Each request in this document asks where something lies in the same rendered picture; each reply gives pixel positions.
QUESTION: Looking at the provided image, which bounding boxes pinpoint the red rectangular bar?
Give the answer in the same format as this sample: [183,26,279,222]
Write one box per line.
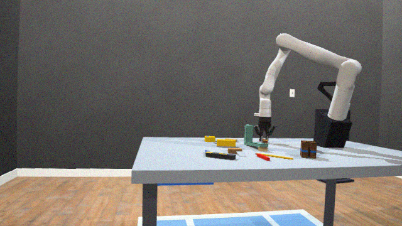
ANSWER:
[257,154,270,161]

